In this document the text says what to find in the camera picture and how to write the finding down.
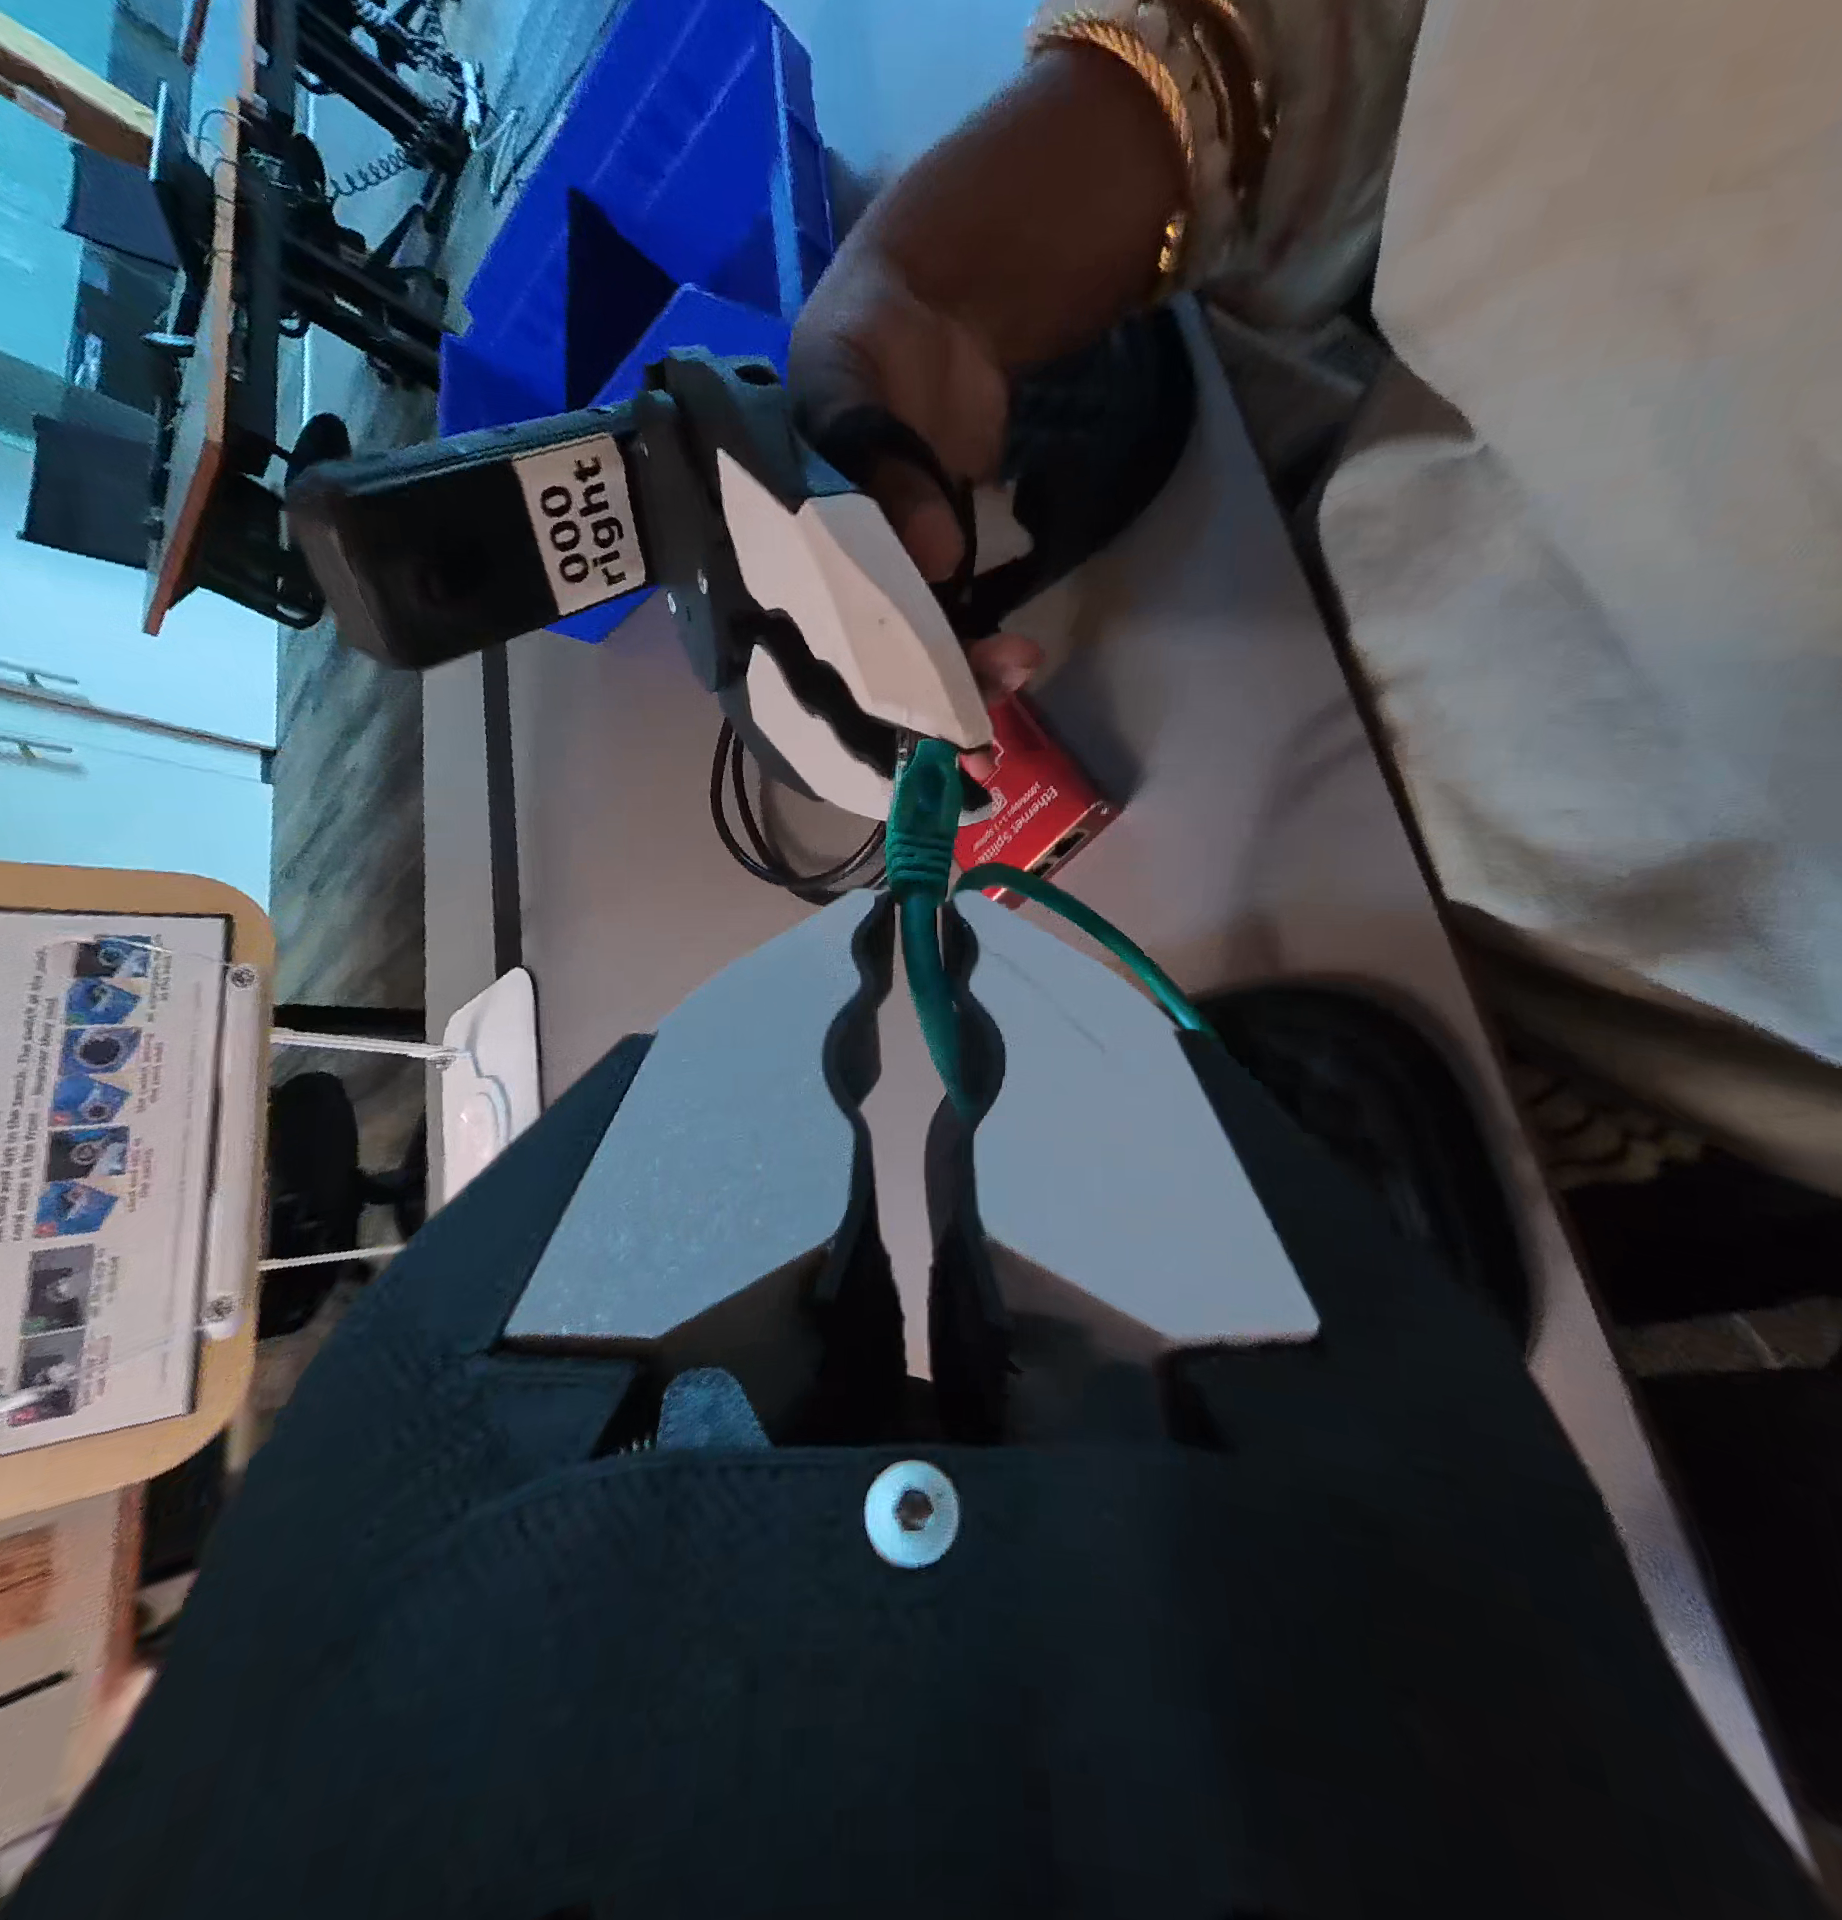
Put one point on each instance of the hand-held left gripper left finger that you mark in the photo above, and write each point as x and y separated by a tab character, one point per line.
696	1187

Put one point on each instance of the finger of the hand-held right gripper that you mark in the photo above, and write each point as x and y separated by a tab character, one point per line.
861	600
823	752

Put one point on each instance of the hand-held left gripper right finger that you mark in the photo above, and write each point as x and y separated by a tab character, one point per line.
1146	1187

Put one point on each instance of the red ethernet splitter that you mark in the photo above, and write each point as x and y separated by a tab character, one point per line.
1048	817

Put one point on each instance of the blue plastic bin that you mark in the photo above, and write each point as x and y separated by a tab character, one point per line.
682	135

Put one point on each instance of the person's right hand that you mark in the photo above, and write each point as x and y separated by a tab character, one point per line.
981	255

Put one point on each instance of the wooden edged desk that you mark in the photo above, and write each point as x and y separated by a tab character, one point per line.
202	450

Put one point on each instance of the black bin divider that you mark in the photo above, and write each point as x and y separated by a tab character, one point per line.
613	300

